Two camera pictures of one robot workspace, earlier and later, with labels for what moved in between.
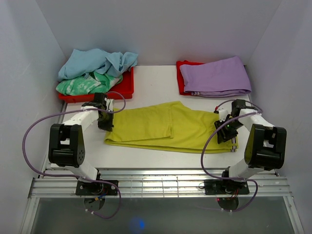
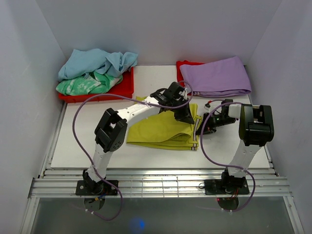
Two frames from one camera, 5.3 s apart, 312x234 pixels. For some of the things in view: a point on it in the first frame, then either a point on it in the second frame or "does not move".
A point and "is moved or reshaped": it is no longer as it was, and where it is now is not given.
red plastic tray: x=123 y=90 does not move
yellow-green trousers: x=168 y=126 is moved or reshaped
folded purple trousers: x=227 y=77 does not move
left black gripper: x=107 y=126 to x=185 y=116
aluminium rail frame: x=58 y=183 does not move
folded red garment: x=182 y=81 does not move
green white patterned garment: x=89 y=84 does not move
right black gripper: x=223 y=136 to x=208 y=128
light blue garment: x=79 y=62 does not move
